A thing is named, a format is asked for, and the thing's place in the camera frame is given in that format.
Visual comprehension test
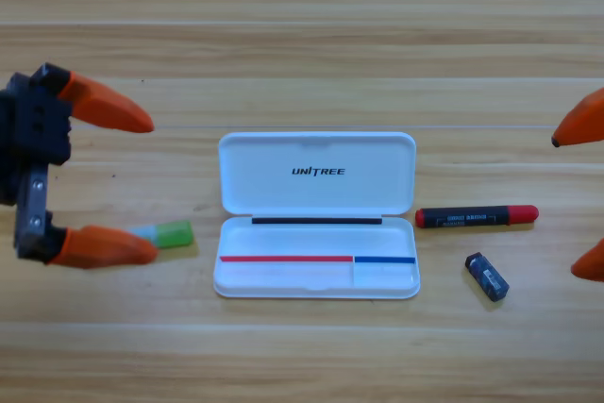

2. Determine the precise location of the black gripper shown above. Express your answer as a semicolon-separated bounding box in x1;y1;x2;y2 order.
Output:
0;62;159;270

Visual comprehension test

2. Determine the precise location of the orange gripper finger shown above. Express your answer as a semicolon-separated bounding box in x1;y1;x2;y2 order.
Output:
550;87;604;148
569;237;604;284

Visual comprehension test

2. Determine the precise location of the green white highlighter pen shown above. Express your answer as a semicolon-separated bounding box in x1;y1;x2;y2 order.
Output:
126;220;195;250

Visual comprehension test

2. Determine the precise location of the dark blue eraser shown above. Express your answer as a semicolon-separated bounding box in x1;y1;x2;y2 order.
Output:
464;252;512;303

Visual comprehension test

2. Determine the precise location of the black red marker pen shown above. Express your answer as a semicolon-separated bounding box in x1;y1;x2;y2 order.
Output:
414;204;540;230

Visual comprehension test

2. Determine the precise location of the white Unitree pencil case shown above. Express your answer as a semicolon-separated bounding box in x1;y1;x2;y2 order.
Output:
212;131;421;300

